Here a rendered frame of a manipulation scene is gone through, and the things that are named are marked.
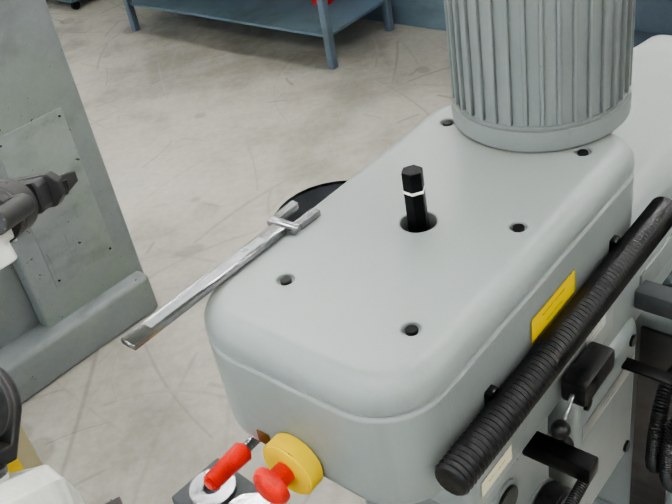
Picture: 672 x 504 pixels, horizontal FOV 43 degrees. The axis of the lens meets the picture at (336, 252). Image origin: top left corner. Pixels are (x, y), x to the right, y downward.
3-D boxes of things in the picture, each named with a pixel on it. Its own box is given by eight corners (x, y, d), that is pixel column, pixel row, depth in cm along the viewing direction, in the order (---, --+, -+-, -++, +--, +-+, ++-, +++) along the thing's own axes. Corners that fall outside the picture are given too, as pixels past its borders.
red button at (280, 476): (284, 517, 78) (275, 489, 76) (252, 498, 80) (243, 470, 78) (307, 492, 80) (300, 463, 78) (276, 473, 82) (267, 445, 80)
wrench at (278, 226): (142, 356, 76) (139, 349, 75) (115, 340, 78) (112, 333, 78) (321, 215, 90) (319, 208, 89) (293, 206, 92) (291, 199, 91)
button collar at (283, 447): (315, 505, 80) (304, 463, 76) (268, 478, 83) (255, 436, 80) (329, 490, 81) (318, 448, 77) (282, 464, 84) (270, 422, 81)
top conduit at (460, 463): (469, 504, 72) (466, 477, 70) (427, 483, 75) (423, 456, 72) (679, 224, 98) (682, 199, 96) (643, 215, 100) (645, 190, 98)
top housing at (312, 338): (418, 540, 75) (397, 413, 66) (211, 424, 90) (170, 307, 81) (642, 250, 102) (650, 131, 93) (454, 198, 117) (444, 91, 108)
